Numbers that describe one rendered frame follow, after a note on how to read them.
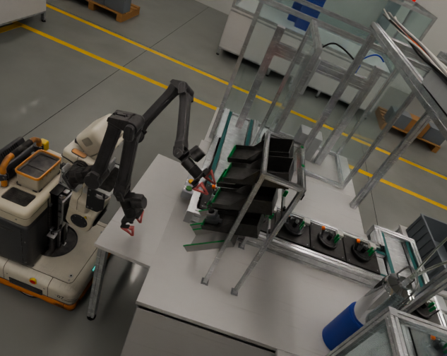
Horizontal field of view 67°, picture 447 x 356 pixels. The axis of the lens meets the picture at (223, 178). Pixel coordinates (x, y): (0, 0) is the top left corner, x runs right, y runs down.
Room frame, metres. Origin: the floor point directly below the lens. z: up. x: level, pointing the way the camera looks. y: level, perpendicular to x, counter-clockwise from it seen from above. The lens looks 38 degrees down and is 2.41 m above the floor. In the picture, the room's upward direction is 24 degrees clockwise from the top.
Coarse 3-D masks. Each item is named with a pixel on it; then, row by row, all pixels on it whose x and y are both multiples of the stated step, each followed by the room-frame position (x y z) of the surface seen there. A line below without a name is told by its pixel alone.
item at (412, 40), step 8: (384, 8) 2.46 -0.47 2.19; (392, 16) 2.30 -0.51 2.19; (392, 24) 2.23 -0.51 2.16; (400, 24) 2.21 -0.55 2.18; (400, 32) 2.00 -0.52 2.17; (408, 32) 1.99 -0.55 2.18; (408, 40) 1.86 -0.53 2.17; (416, 40) 1.85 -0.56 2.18; (416, 48) 1.76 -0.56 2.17; (424, 48) 1.72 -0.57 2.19; (424, 56) 1.65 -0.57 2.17; (432, 56) 1.63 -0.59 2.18; (432, 64) 1.51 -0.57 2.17; (440, 64) 1.53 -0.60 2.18; (440, 72) 1.41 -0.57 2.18
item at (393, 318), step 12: (384, 312) 0.81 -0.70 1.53; (396, 312) 0.81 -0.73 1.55; (372, 324) 0.80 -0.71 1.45; (396, 324) 0.77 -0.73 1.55; (408, 324) 0.80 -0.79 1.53; (420, 324) 0.81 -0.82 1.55; (432, 324) 0.83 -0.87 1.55; (360, 336) 0.79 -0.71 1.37; (396, 336) 0.72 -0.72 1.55; (444, 336) 0.82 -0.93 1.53; (336, 348) 0.82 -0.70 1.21; (348, 348) 0.79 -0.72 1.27; (396, 348) 0.68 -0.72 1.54
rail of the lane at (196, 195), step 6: (216, 138) 2.28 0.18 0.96; (210, 144) 2.17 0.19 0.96; (216, 144) 2.21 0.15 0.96; (210, 150) 2.10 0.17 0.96; (210, 156) 2.03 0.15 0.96; (204, 162) 1.93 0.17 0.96; (204, 168) 1.87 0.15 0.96; (204, 180) 1.75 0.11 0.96; (198, 192) 1.62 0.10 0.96; (192, 198) 1.54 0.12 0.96; (198, 198) 1.56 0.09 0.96; (192, 204) 1.50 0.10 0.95; (186, 210) 1.45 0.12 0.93; (192, 210) 1.44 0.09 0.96; (186, 216) 1.43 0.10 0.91; (192, 216) 1.43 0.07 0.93
